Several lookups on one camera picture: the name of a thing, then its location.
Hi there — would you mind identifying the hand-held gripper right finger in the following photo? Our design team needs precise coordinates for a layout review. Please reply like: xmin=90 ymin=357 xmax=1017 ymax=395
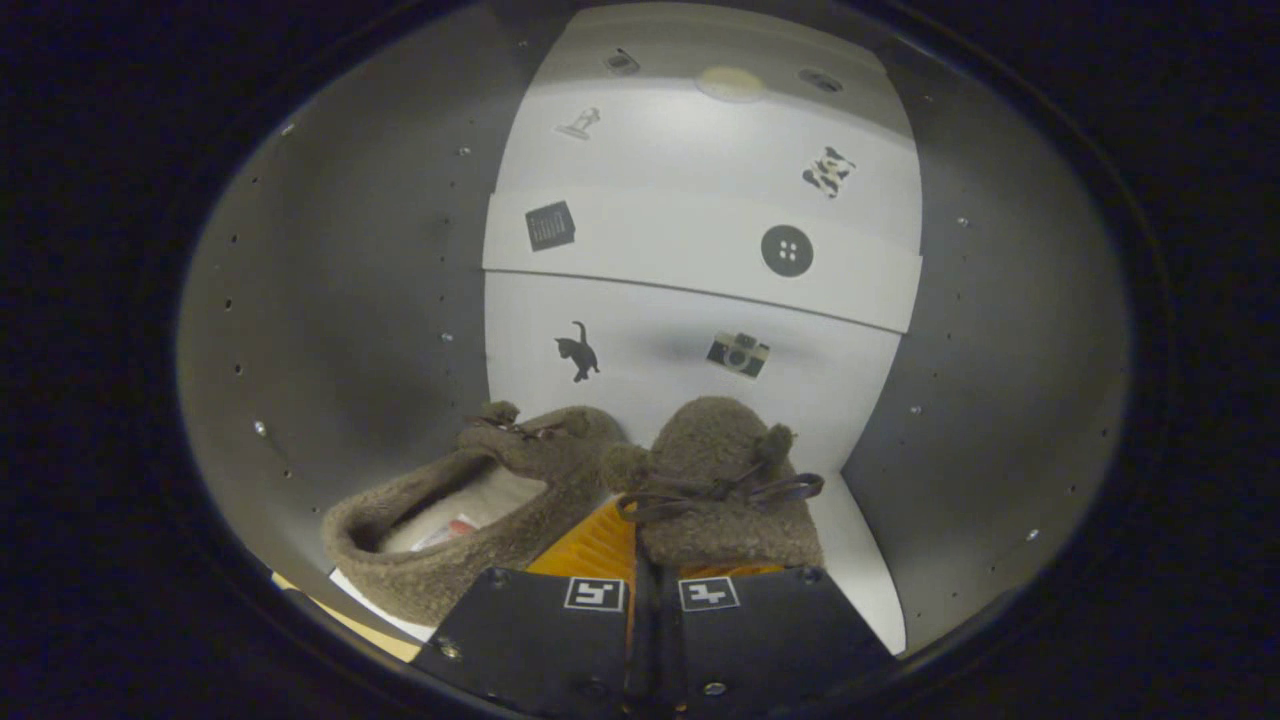
xmin=640 ymin=563 xmax=897 ymax=719

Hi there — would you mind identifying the grey shoe cabinet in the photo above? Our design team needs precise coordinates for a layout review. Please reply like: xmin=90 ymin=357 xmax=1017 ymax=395
xmin=177 ymin=0 xmax=1134 ymax=663

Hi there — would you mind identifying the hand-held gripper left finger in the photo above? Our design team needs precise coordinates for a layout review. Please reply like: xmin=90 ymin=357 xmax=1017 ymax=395
xmin=412 ymin=496 xmax=641 ymax=720

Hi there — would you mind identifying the brown fluffy shoe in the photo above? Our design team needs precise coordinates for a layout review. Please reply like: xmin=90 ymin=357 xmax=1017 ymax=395
xmin=321 ymin=400 xmax=633 ymax=630
xmin=602 ymin=395 xmax=827 ymax=572

